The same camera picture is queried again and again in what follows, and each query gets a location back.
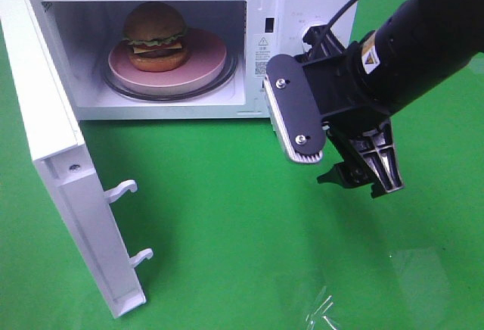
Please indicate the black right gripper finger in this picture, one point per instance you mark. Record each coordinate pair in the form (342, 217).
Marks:
(368, 158)
(328, 46)

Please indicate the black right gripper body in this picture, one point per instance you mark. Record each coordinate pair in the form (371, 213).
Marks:
(337, 99)

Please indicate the burger with lettuce and cheese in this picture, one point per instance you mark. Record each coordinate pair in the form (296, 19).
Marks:
(154, 34)

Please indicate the white microwave door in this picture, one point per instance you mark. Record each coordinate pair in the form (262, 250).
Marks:
(62, 160)

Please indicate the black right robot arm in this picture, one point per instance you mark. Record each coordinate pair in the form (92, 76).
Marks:
(423, 43)

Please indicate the upper white microwave knob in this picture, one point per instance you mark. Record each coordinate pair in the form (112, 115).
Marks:
(312, 36)

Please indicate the white microwave oven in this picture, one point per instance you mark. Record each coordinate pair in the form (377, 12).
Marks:
(58, 49)

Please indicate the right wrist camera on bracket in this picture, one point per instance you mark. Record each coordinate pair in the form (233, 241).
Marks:
(294, 114)

